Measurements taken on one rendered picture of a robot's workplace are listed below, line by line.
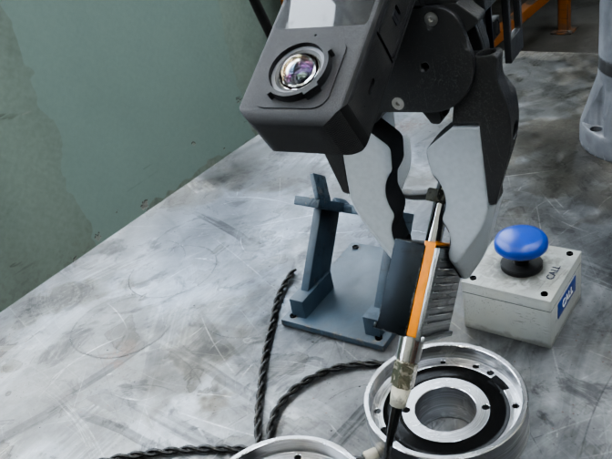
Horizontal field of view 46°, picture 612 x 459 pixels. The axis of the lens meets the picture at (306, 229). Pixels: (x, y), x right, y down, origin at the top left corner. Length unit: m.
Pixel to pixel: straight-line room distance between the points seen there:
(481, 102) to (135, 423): 0.38
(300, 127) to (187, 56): 2.26
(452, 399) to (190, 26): 2.12
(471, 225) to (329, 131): 0.12
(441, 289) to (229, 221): 0.47
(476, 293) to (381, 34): 0.34
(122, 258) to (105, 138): 1.51
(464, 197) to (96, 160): 1.99
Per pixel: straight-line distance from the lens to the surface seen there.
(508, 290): 0.57
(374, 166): 0.36
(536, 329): 0.58
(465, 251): 0.36
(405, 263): 0.36
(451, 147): 0.34
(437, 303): 0.37
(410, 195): 0.42
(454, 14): 0.31
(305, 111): 0.26
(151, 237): 0.83
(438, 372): 0.52
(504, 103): 0.32
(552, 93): 1.02
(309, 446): 0.48
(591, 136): 0.84
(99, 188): 2.30
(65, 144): 2.21
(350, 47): 0.27
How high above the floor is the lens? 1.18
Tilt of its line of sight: 30 degrees down
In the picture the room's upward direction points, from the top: 12 degrees counter-clockwise
